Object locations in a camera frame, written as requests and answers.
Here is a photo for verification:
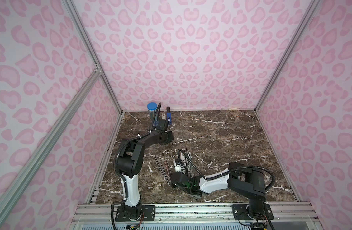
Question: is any dark pencil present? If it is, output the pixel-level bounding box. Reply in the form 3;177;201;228
160;162;170;186
155;157;167;180

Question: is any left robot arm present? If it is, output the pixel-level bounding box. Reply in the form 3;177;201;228
113;119;174;218

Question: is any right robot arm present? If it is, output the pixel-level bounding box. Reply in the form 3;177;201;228
171;163;271;218

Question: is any blue-capped metal cylinder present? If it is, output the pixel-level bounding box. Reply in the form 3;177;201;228
147;102;157;119

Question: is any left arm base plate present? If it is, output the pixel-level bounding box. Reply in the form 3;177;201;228
115;205;155;222

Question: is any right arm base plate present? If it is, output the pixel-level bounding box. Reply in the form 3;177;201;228
232;204;274;221

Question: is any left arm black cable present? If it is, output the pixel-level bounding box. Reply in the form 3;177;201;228
110;102;162;230

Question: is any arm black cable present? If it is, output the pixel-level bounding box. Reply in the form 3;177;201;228
177;149;276;230
110;102;162;230

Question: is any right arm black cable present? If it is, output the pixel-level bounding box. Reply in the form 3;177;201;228
177;149;276;230

